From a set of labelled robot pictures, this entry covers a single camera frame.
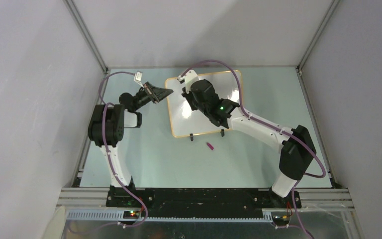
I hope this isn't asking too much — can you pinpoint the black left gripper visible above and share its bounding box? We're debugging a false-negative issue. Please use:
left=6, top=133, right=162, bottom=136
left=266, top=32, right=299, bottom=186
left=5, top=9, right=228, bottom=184
left=133, top=83, right=173, bottom=112

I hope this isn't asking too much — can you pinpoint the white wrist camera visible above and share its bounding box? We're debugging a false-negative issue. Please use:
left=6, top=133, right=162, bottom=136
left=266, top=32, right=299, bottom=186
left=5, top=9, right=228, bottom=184
left=177, top=70, right=199, bottom=94
left=134, top=71, right=143, bottom=87

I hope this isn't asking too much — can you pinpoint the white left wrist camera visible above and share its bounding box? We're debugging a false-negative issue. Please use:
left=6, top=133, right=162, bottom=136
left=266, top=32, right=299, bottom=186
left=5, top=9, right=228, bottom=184
left=134, top=71, right=143, bottom=87

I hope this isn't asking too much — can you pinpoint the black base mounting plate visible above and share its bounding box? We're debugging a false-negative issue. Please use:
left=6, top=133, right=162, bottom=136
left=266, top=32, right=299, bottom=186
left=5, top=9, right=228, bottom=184
left=106, top=186, right=301, bottom=219

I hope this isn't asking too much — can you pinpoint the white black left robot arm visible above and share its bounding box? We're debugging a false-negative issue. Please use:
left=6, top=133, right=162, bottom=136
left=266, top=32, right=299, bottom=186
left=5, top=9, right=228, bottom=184
left=88, top=82, right=174, bottom=188

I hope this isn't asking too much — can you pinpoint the grey slotted cable duct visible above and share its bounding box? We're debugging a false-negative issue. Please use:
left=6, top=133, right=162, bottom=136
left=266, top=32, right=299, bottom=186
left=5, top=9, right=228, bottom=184
left=66, top=211, right=274, bottom=223

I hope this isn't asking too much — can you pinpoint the yellow framed whiteboard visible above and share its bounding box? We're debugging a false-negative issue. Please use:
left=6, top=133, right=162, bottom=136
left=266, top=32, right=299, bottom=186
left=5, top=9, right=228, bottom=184
left=164, top=69, right=243, bottom=138

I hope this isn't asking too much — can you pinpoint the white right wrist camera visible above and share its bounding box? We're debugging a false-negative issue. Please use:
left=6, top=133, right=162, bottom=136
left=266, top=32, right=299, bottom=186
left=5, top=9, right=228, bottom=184
left=177, top=70, right=199, bottom=94

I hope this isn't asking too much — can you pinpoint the magenta marker cap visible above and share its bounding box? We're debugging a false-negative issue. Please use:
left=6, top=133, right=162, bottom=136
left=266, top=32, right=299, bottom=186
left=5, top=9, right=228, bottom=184
left=206, top=142, right=214, bottom=150

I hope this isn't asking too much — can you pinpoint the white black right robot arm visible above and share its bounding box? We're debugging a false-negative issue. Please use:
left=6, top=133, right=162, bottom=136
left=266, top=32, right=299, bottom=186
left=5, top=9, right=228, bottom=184
left=180, top=79, right=316, bottom=208

